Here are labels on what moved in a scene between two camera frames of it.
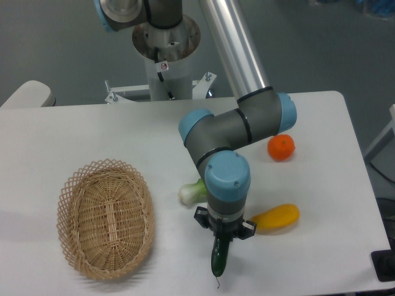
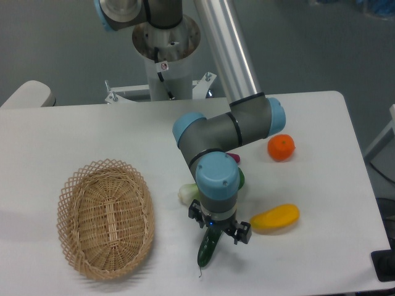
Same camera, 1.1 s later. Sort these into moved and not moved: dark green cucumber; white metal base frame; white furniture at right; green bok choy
Moved: dark green cucumber
Not moved: white furniture at right; white metal base frame; green bok choy
